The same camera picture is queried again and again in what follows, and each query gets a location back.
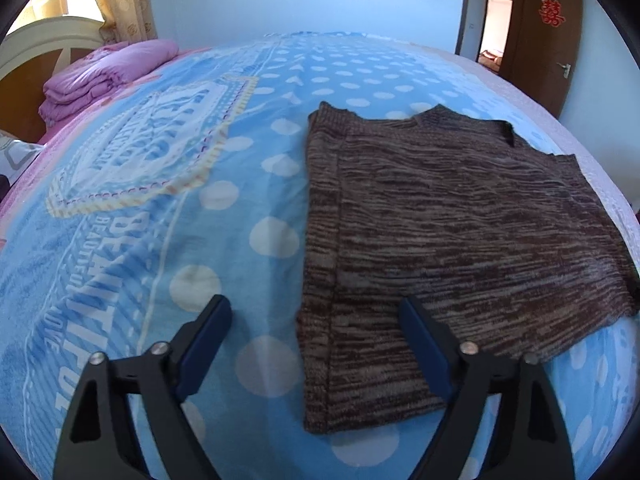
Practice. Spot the brown wooden door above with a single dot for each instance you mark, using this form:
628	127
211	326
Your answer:
545	50

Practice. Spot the white and wooden headboard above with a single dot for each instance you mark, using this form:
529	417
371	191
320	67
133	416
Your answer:
30	75

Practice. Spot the bed with dotted sheet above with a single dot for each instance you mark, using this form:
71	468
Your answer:
175	185

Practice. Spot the brown door frame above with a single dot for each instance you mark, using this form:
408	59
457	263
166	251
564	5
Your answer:
470	5

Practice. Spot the folded pink quilt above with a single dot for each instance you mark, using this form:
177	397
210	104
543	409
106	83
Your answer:
100	80

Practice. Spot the brown knit sweater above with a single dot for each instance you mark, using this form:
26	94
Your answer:
450	240

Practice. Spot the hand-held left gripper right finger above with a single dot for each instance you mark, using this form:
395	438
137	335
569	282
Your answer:
425	350

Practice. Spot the red paper door decoration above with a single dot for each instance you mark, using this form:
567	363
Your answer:
551	11

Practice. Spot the grey patterned pillow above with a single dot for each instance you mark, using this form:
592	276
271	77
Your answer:
15	160

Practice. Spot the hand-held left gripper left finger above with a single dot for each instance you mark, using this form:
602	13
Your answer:
200	355

